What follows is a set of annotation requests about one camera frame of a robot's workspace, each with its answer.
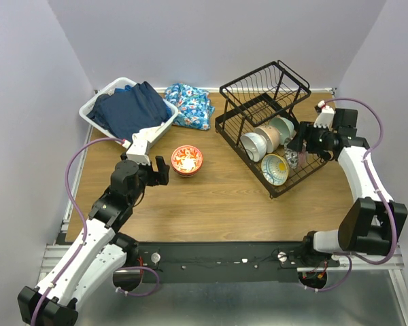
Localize blue floral cloth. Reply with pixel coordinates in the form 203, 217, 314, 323
164, 83, 215, 131

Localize white laundry basket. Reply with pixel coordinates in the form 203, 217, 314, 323
79, 77, 178, 143

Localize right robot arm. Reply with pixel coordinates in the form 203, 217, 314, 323
296, 103, 408, 266

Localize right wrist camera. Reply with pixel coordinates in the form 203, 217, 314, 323
313, 101, 335, 129

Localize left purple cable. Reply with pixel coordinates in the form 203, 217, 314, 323
30, 138, 160, 326

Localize aluminium frame rail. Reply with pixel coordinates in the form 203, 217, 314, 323
40, 244, 71, 273

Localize beige bowl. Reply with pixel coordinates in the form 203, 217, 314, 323
254, 125, 280, 153

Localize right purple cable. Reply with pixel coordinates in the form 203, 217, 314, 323
304, 98, 398, 292

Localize orange white floral bowl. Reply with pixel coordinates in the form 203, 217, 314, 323
171, 145, 203, 167

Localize mint green bowl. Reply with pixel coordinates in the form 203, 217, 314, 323
269, 116, 295, 145

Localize white ribbed bowl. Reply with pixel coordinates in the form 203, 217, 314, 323
240, 132, 267, 162

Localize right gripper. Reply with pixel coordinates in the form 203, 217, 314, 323
286, 120, 337, 154

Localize purple cable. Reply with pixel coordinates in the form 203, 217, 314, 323
30, 138, 160, 326
304, 98, 398, 292

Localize blue white patterned bowl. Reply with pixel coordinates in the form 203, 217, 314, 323
173, 166, 201, 174

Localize pink and black bowl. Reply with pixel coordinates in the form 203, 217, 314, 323
284, 138, 308, 170

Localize black wire dish rack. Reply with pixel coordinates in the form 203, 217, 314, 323
215, 60, 326, 198

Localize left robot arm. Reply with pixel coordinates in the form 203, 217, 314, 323
17, 132, 301, 325

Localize navy blue clothes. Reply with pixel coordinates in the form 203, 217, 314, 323
88, 81, 172, 141

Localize white cloth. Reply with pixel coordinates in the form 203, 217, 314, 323
132, 123, 171, 147

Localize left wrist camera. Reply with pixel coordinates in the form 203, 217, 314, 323
126, 139, 150, 166

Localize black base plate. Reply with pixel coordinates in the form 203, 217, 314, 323
134, 241, 339, 284

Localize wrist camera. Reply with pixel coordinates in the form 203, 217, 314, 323
313, 101, 335, 129
126, 139, 150, 166

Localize yellow sun patterned bowl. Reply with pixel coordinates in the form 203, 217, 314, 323
261, 153, 290, 186

